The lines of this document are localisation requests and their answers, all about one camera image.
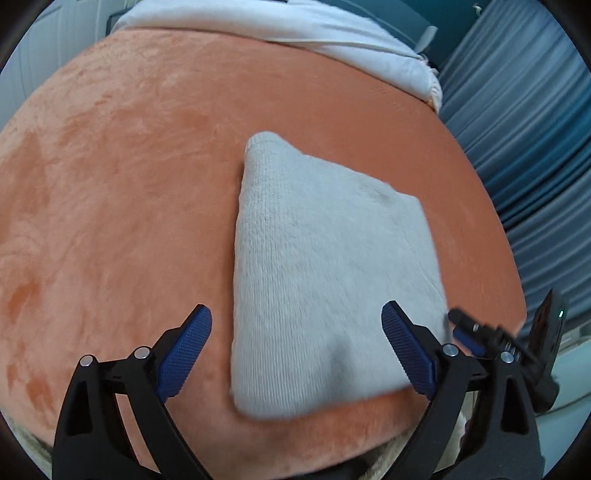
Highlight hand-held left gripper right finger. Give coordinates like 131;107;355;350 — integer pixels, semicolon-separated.
381;300;542;480

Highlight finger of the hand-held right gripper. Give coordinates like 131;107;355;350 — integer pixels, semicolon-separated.
453;327;486;358
447;308;491;343

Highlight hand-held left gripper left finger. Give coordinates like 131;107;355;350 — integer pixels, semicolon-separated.
52;304;214;480

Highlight white fuzzy heart-button cardigan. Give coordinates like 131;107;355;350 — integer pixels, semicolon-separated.
229;131;448;421

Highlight orange plush blanket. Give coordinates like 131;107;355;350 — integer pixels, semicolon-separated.
0;23;528;476

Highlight blue-grey curtain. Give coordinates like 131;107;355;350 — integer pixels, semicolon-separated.
436;0;591;344

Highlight white bedside fixture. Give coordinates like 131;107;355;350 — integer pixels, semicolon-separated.
417;25;438;55

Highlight teal padded headboard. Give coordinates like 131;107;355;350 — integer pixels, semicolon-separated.
318;0;483;65

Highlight white closet doors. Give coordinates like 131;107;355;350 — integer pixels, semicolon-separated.
0;0;132;139

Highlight white duvet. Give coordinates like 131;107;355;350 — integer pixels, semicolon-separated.
110;0;445;112

